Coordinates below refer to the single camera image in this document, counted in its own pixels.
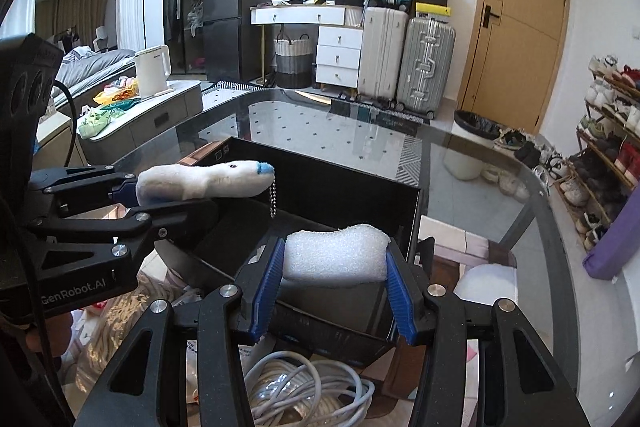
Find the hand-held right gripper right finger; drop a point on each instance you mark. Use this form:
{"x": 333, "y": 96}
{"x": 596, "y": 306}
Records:
{"x": 400, "y": 297}

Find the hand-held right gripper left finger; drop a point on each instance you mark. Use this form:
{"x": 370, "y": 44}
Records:
{"x": 265, "y": 287}

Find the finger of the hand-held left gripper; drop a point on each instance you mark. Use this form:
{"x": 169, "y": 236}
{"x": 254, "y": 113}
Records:
{"x": 165, "y": 217}
{"x": 122, "y": 195}

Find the white plush toy blue nose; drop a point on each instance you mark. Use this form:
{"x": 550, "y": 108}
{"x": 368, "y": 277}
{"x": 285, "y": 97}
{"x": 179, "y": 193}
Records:
{"x": 200, "y": 182}

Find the white foam piece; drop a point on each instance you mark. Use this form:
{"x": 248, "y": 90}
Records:
{"x": 335, "y": 252}

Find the black cardboard box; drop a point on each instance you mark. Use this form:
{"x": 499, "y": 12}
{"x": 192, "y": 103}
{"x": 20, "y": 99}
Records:
{"x": 325, "y": 192}

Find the person's left hand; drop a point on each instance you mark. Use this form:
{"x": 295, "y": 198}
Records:
{"x": 46, "y": 337}

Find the green bag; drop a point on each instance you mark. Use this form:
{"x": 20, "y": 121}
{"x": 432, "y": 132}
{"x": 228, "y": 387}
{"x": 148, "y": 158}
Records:
{"x": 92, "y": 124}

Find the grey side table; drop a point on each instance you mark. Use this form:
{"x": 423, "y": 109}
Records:
{"x": 150, "y": 122}

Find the yellow snack bag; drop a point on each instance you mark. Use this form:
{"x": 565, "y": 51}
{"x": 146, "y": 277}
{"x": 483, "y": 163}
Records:
{"x": 112, "y": 96}

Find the white electric kettle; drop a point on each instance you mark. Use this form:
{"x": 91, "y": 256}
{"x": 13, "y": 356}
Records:
{"x": 150, "y": 72}

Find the bed with grey bedding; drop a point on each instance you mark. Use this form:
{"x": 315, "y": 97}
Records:
{"x": 95, "y": 67}

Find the white trash bin black liner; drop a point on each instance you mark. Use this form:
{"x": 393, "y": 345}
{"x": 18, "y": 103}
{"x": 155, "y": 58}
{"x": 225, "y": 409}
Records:
{"x": 465, "y": 157}

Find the beige curtain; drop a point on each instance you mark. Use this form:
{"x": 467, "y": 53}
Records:
{"x": 75, "y": 17}

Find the rows of assorted shoes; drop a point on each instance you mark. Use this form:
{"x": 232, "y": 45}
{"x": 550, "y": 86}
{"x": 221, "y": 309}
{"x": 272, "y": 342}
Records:
{"x": 572, "y": 189}

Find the grey and white laundry basket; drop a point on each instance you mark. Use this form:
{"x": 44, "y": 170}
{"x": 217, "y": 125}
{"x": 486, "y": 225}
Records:
{"x": 292, "y": 57}

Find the black refrigerator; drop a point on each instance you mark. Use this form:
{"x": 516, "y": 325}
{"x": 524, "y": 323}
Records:
{"x": 235, "y": 7}

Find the purple yoga mat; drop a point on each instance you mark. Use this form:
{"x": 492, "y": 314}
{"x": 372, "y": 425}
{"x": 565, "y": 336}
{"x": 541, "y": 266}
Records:
{"x": 615, "y": 252}

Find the silver suitcase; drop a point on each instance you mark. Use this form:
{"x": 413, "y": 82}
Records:
{"x": 425, "y": 62}

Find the white drawer cabinet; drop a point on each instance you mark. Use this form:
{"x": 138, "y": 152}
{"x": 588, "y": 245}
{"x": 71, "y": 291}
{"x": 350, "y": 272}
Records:
{"x": 340, "y": 52}

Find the white vanity desk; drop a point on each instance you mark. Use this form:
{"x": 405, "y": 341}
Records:
{"x": 300, "y": 14}

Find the white suitcase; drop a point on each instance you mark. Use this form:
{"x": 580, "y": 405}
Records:
{"x": 382, "y": 52}

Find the wooden shoe rack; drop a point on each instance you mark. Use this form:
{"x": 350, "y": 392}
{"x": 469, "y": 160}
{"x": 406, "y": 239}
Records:
{"x": 607, "y": 164}

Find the wooden door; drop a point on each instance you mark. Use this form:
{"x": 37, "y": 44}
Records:
{"x": 520, "y": 32}

